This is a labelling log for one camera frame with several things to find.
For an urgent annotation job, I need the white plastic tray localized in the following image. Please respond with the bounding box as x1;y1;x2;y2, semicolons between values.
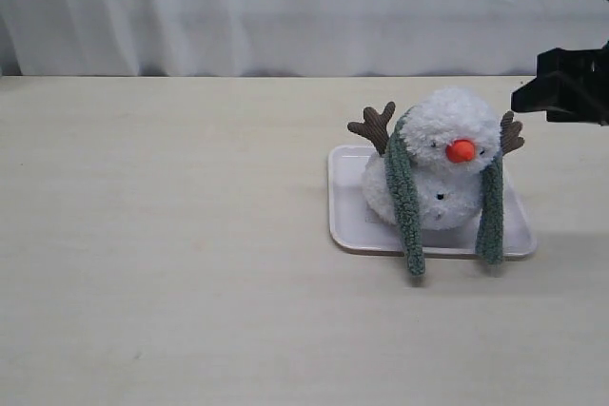
327;145;538;261

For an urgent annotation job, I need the white plush snowman toy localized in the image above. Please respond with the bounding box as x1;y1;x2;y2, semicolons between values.
347;87;524;230

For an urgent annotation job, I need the white curtain backdrop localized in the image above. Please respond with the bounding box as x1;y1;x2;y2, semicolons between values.
1;0;608;77

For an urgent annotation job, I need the teal fluffy scarf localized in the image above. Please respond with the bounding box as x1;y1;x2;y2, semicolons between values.
383;109;506;277

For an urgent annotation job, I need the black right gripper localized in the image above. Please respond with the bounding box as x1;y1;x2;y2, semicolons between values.
510;45;608;126

